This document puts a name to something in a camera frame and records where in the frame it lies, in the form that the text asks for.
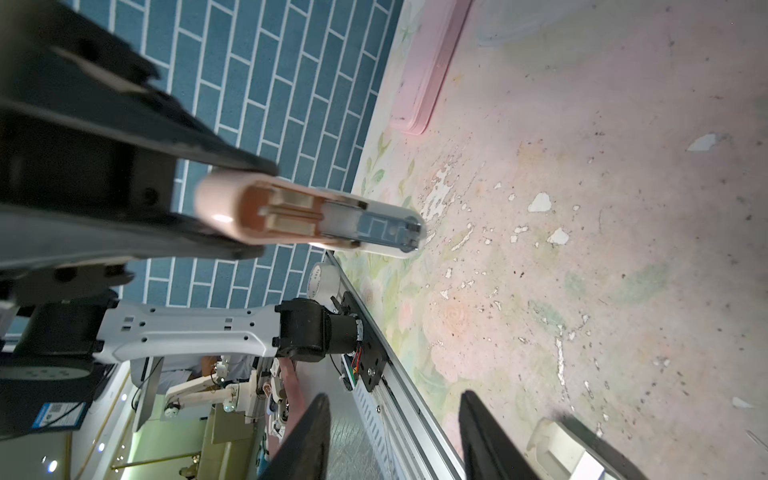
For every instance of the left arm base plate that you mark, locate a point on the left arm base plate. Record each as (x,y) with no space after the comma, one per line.
(370,357)

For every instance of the staple box sleeve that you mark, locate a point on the staple box sleeve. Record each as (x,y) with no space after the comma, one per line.
(564,448)

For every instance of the pink stapler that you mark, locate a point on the pink stapler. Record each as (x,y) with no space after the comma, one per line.
(257,209)

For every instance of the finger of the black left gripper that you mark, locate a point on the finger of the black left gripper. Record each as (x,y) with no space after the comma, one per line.
(59,66)
(34,238)

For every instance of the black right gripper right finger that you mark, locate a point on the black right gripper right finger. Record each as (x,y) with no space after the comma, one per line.
(489,454)

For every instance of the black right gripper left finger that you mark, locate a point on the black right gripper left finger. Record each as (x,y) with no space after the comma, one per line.
(304,454)

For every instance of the pink flat case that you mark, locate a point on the pink flat case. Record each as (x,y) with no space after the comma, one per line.
(437,31)

